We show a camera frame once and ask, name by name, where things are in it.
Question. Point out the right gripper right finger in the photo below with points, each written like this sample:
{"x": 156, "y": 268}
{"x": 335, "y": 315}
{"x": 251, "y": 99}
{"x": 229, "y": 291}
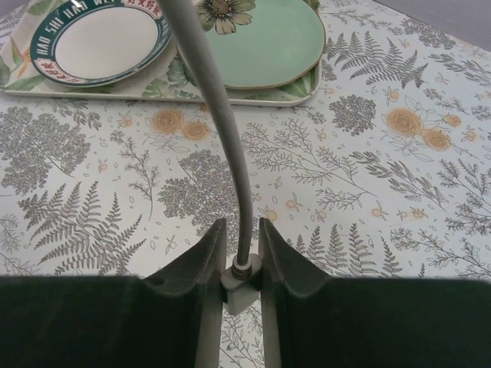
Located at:
{"x": 311, "y": 319}

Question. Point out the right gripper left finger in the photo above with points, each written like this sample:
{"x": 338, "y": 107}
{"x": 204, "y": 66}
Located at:
{"x": 169, "y": 319}

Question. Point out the green floral plate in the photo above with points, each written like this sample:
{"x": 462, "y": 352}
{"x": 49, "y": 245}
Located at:
{"x": 262, "y": 44}

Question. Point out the leaf print tray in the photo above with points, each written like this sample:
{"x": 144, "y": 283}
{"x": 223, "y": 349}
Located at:
{"x": 164, "y": 80}

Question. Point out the white blue-rimmed plate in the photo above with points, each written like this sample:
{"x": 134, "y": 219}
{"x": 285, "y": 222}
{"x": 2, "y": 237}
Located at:
{"x": 94, "y": 43}

